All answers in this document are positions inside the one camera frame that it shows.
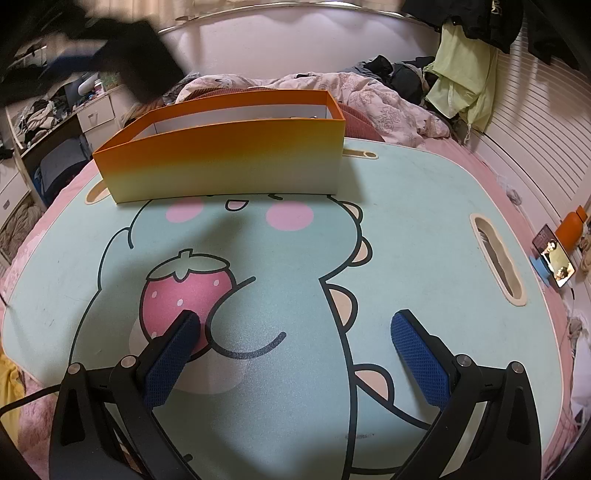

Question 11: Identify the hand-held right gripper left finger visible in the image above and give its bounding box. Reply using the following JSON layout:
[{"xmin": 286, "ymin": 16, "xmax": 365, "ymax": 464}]
[{"xmin": 48, "ymin": 310, "xmax": 204, "ymax": 480}]

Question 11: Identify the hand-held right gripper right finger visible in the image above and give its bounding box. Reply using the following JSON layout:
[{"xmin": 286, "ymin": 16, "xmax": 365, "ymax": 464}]
[{"xmin": 390, "ymin": 309, "xmax": 543, "ymax": 480}]

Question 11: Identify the orange gradient cardboard box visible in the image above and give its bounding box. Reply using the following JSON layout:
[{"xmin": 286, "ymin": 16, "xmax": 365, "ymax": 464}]
[{"xmin": 92, "ymin": 89, "xmax": 347, "ymax": 204}]

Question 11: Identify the white drawer cabinet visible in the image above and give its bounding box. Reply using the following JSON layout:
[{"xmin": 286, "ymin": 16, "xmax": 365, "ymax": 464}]
[
  {"xmin": 76, "ymin": 83, "xmax": 125, "ymax": 134},
  {"xmin": 0, "ymin": 157, "xmax": 38, "ymax": 227}
]

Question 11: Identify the mixed clothes pile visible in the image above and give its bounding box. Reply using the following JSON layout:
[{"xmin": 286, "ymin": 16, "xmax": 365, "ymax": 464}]
[{"xmin": 9, "ymin": 88, "xmax": 79, "ymax": 144}]

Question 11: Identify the blue phone stand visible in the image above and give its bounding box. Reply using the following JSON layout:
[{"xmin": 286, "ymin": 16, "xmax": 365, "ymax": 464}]
[{"xmin": 529, "ymin": 251, "xmax": 555, "ymax": 282}]

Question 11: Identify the cartoon print lap table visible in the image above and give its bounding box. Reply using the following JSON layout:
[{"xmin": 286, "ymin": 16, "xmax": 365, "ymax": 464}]
[{"xmin": 0, "ymin": 137, "xmax": 561, "ymax": 480}]

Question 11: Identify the yellow cloth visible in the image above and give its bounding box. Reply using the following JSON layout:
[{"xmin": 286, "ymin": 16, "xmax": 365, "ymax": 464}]
[{"xmin": 0, "ymin": 353, "xmax": 26, "ymax": 439}]

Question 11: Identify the smartphone with lit screen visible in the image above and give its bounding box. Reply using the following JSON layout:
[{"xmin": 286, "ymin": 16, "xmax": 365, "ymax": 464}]
[{"xmin": 533, "ymin": 224, "xmax": 578, "ymax": 289}]

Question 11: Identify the beige cloth bundle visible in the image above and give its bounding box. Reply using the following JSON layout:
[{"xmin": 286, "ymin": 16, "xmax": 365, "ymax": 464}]
[{"xmin": 577, "ymin": 231, "xmax": 591, "ymax": 273}]

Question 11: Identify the orange bottle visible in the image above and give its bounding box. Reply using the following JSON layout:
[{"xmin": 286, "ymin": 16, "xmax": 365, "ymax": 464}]
[{"xmin": 556, "ymin": 205, "xmax": 587, "ymax": 243}]

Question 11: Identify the pink bed sheet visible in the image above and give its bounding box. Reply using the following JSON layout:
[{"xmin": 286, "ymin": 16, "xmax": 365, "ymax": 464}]
[{"xmin": 0, "ymin": 134, "xmax": 591, "ymax": 480}]

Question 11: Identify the white louvered closet door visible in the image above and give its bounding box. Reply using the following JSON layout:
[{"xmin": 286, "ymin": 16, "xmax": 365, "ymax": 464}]
[{"xmin": 480, "ymin": 18, "xmax": 591, "ymax": 259}]

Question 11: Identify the pink floral duvet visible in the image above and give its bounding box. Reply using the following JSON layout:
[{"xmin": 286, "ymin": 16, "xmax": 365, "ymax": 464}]
[{"xmin": 175, "ymin": 71, "xmax": 451, "ymax": 139}]

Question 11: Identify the dark clothes pile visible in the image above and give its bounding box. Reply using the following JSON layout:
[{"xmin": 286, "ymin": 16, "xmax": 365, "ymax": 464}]
[{"xmin": 339, "ymin": 55, "xmax": 435, "ymax": 104}]

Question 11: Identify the light green hanging garment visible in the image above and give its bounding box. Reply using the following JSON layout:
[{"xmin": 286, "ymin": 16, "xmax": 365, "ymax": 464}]
[{"xmin": 425, "ymin": 21, "xmax": 499, "ymax": 134}]

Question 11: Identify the black hanging jacket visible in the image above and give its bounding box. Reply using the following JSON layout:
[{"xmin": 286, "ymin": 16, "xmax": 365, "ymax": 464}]
[
  {"xmin": 522, "ymin": 0, "xmax": 583, "ymax": 70},
  {"xmin": 402, "ymin": 0, "xmax": 522, "ymax": 51}
]

